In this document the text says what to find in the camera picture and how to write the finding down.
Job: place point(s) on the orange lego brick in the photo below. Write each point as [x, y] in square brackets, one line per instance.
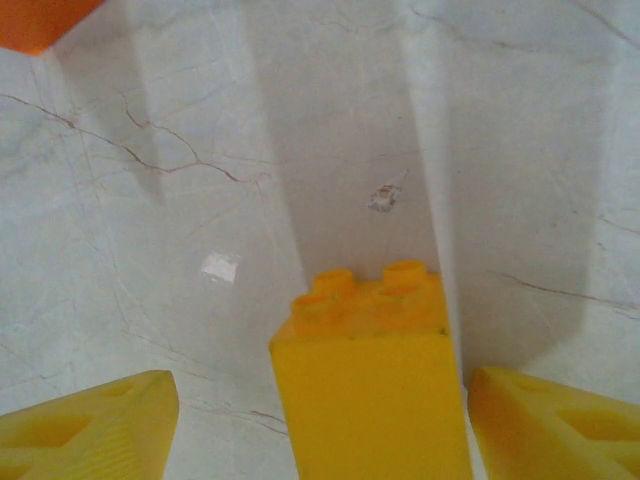
[30, 25]

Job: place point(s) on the yellow lego brick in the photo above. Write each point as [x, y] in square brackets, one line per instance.
[370, 400]

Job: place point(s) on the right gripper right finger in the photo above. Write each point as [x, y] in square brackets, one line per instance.
[515, 430]

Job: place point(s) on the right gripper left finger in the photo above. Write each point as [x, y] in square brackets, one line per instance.
[75, 440]

